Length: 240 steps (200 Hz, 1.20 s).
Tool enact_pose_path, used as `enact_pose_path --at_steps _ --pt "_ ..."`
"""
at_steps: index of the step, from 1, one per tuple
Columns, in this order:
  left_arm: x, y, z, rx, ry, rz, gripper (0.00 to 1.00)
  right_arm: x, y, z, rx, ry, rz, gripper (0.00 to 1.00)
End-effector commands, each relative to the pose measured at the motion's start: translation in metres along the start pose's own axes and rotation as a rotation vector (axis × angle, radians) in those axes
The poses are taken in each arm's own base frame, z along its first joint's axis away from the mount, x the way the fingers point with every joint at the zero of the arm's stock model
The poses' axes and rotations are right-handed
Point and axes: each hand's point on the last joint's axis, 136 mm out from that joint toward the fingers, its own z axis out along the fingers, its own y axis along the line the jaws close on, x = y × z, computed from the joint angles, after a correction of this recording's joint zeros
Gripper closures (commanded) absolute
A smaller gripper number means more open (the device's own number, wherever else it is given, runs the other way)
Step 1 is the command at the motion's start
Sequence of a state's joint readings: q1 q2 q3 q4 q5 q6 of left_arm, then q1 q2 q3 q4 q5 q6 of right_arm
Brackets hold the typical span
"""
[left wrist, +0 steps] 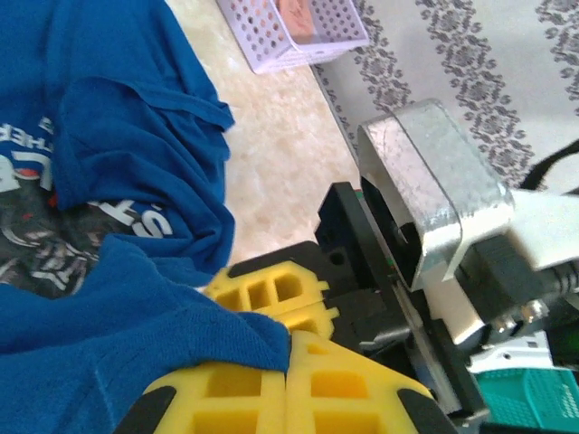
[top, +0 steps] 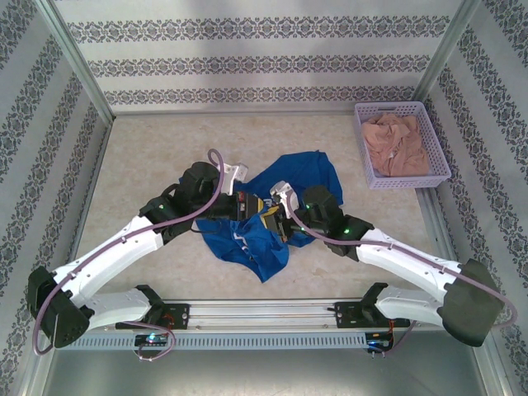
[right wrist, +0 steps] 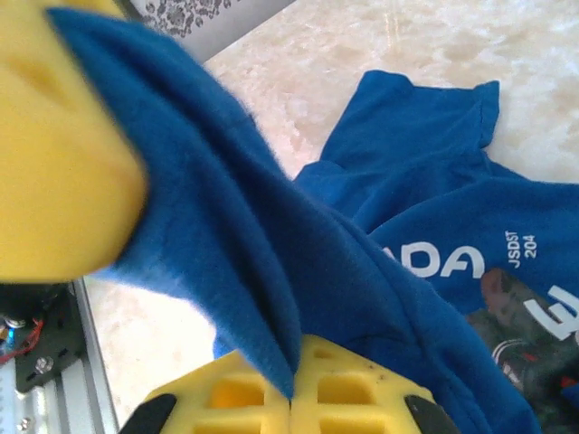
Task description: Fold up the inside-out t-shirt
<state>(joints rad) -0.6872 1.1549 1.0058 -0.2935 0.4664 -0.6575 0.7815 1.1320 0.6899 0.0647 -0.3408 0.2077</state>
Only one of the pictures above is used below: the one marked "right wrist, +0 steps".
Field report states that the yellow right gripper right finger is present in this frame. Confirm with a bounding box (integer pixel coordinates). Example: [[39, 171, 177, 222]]
[[289, 334, 462, 434]]

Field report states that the blue printed t-shirt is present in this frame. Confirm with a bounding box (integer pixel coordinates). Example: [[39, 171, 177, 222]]
[[47, 6, 579, 434]]

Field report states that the grey slotted cable duct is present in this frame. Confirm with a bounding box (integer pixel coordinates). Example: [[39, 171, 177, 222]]
[[0, 361, 19, 434]]

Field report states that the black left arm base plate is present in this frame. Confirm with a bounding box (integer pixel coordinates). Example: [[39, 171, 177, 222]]
[[0, 282, 90, 394]]

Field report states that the aluminium mounting rail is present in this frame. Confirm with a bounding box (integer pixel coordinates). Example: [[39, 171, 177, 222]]
[[15, 278, 121, 434]]

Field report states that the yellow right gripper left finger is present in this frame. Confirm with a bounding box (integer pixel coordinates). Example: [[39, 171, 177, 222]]
[[119, 352, 291, 434]]

